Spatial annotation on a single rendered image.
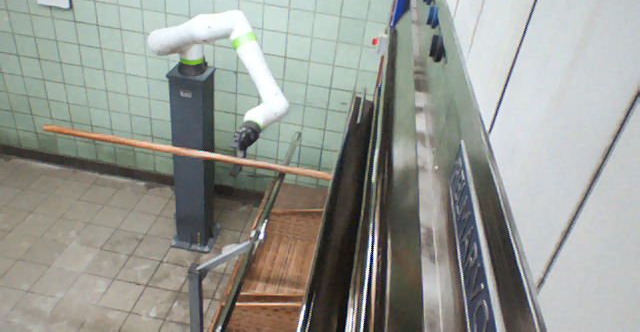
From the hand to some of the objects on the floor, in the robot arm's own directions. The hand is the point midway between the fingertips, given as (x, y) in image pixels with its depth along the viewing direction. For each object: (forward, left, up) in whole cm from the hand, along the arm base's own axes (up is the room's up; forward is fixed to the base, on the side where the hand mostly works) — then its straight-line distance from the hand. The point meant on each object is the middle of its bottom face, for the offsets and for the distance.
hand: (233, 160), depth 191 cm
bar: (+29, +6, -119) cm, 123 cm away
